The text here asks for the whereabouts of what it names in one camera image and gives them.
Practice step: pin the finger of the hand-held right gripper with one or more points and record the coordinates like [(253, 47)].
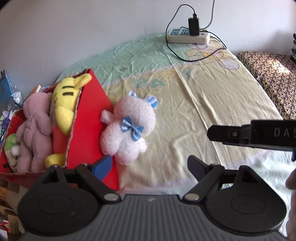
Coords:
[(226, 134)]

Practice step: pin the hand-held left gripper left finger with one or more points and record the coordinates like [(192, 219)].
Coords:
[(105, 166)]

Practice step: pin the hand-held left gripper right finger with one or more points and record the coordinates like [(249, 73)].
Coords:
[(196, 168)]

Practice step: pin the red cardboard box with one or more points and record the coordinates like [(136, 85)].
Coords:
[(92, 129)]

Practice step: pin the white plush with blue bow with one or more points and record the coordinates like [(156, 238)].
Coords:
[(129, 115)]

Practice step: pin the pink plush bear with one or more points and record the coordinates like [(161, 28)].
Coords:
[(34, 129)]

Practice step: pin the person's right hand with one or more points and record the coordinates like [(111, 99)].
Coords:
[(292, 204)]

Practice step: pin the leopard print cloth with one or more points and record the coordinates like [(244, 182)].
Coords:
[(272, 76)]

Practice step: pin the yellow plush tiger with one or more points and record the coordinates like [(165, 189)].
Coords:
[(64, 104)]

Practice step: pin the blue grey ornament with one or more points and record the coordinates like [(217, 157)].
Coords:
[(294, 49)]

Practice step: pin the green plush toy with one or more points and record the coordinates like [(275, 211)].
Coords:
[(10, 141)]

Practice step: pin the small colourful box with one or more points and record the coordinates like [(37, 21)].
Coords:
[(37, 89)]

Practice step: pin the brown cardboard box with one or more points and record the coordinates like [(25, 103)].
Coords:
[(11, 216)]

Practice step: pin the white power strip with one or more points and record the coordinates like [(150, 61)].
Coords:
[(180, 38)]

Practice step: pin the pile of mixed packaging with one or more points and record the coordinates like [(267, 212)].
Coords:
[(5, 118)]

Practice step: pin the black charger adapter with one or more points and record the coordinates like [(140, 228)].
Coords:
[(193, 25)]

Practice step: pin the blue plastic bag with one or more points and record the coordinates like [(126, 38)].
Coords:
[(8, 88)]

